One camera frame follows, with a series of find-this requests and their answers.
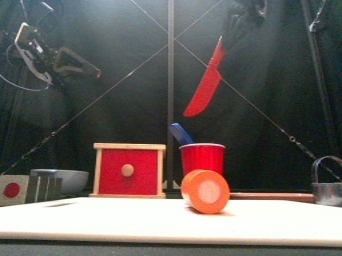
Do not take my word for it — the white block with red dot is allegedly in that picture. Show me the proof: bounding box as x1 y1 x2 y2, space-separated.
0 174 31 208

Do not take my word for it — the grey bowl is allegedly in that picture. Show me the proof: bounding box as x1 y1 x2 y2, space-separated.
29 168 91 196

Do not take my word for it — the brown wooden stick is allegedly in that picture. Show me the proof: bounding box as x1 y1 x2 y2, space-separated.
228 192 317 204

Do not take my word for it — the white cutting board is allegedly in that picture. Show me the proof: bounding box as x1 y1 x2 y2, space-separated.
0 196 342 248

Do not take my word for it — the thin grey cable loop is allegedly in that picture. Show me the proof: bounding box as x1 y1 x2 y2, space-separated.
0 44 51 93

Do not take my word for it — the black slanted frame pole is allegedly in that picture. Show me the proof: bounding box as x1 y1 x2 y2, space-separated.
299 0 339 158

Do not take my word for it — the red toy knife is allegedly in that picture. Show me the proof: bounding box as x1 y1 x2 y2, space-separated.
182 35 227 118

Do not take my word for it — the blue tool handle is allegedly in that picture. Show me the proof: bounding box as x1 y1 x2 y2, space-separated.
168 122 195 146

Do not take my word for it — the grey vertical frame pole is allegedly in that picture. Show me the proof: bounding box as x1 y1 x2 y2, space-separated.
166 0 176 191

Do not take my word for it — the red plastic cup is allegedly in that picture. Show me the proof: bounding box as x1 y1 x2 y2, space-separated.
178 142 227 178

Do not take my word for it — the red wooden drawer box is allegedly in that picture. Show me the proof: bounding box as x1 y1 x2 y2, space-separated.
88 142 167 200

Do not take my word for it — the orange toy carrot slice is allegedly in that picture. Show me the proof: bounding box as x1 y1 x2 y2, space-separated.
180 168 231 215

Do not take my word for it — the diagonal brace wire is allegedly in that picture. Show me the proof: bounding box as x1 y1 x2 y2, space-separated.
128 0 342 183
0 0 226 176

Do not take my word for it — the small metal bucket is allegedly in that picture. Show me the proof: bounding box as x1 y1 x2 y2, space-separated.
310 155 342 208

